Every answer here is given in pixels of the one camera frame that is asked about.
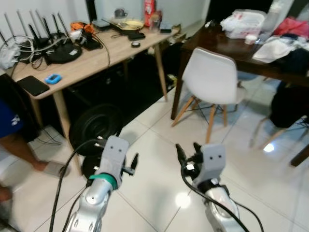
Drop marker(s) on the small black disc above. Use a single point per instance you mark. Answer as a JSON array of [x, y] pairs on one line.
[[89, 166]]

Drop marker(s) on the large black disc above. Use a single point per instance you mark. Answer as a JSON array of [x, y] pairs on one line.
[[96, 128]]

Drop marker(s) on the white chair with wooden legs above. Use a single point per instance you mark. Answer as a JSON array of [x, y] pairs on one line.
[[210, 77]]

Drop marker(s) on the large black bag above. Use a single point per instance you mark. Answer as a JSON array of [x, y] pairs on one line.
[[287, 106]]

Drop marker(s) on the dark wood table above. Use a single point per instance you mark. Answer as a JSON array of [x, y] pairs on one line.
[[217, 43]]

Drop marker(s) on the light wood table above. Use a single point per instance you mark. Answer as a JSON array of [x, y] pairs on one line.
[[96, 60]]

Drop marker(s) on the person in blue shorts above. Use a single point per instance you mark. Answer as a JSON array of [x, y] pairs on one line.
[[19, 145]]

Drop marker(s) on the small blue object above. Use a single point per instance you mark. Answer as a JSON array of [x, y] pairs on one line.
[[53, 78]]

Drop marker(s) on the small black round object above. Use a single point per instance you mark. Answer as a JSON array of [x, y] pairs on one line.
[[135, 44]]

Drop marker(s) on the small white tub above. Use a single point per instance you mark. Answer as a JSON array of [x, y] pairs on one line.
[[250, 39]]

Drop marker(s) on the white cloth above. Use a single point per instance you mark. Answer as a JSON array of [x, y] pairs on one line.
[[275, 50]]

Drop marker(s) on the flat black wallet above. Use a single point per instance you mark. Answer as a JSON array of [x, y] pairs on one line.
[[136, 35]]

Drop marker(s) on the black pouch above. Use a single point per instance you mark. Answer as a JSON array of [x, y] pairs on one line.
[[91, 42]]

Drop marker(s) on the black phone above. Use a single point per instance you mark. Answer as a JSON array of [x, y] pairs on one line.
[[33, 85]]

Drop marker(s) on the black router with antennas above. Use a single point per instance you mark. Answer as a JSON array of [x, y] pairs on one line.
[[63, 52]]

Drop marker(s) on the white plastic container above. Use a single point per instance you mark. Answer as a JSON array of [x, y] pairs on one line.
[[244, 24]]

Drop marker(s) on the glass jar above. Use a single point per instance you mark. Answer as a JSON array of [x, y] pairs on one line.
[[154, 21]]

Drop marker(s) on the dark clothes pile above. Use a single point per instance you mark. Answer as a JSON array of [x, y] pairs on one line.
[[297, 58]]

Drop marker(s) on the black frying pan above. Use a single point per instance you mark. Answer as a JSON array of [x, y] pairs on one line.
[[128, 23]]

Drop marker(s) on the red box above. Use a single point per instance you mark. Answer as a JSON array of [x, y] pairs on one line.
[[149, 12]]

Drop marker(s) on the clear plastic bottle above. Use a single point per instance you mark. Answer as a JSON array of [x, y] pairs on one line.
[[273, 24]]

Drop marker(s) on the small orange object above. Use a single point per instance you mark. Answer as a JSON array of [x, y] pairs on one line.
[[77, 26]]

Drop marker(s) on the grey cup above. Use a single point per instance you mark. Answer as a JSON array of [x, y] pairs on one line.
[[120, 13]]

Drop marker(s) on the pink cloth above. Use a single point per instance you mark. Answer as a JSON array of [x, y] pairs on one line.
[[292, 26]]

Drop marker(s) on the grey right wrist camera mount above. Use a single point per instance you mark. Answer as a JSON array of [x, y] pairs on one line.
[[212, 162]]

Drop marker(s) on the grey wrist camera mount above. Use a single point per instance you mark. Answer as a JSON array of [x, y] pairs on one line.
[[112, 154], [212, 162]]

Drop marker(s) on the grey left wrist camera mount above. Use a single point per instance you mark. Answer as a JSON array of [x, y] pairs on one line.
[[112, 154]]

